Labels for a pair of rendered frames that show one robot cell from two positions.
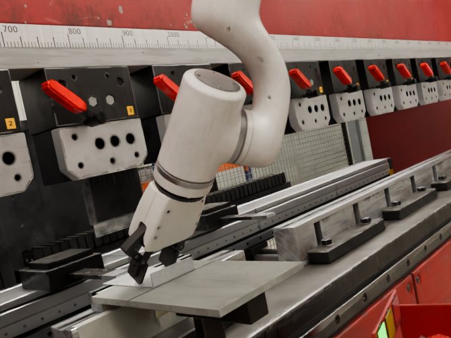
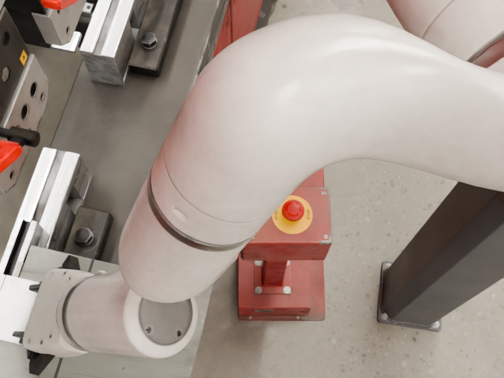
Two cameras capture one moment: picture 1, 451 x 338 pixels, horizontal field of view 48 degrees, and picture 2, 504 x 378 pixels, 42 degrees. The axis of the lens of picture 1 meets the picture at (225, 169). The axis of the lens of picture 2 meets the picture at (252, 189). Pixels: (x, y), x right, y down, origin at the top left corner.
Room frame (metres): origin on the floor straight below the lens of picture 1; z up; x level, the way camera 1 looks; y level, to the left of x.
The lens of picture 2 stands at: (0.50, -0.02, 1.90)
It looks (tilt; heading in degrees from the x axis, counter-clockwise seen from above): 69 degrees down; 329
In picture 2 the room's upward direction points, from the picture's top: 1 degrees clockwise
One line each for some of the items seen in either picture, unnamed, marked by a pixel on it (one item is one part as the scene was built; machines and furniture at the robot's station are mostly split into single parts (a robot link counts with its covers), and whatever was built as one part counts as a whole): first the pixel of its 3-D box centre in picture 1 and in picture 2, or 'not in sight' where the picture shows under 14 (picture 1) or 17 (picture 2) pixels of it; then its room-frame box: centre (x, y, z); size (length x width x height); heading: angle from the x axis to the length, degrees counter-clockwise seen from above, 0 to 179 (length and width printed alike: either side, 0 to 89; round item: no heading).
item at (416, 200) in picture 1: (411, 203); not in sight; (1.52, -0.53, 0.89); 0.30 x 0.05 x 0.03; 138
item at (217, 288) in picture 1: (194, 282); (102, 329); (0.72, 0.08, 1.00); 0.26 x 0.18 x 0.01; 48
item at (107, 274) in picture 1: (82, 268); not in sight; (0.93, 0.30, 1.01); 0.26 x 0.12 x 0.05; 48
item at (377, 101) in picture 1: (367, 89); not in sight; (1.54, -0.47, 1.26); 0.15 x 0.09 x 0.17; 138
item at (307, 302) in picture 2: not in sight; (282, 281); (0.82, -0.32, 0.06); 0.25 x 0.20 x 0.12; 61
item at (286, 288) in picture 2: not in sight; (272, 276); (0.84, -0.29, 0.13); 0.10 x 0.10 x 0.01; 61
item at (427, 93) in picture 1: (416, 82); not in sight; (1.83, -0.74, 1.26); 0.15 x 0.09 x 0.17; 138
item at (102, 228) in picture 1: (115, 200); not in sight; (0.82, 0.19, 1.13); 0.10 x 0.02 x 0.10; 138
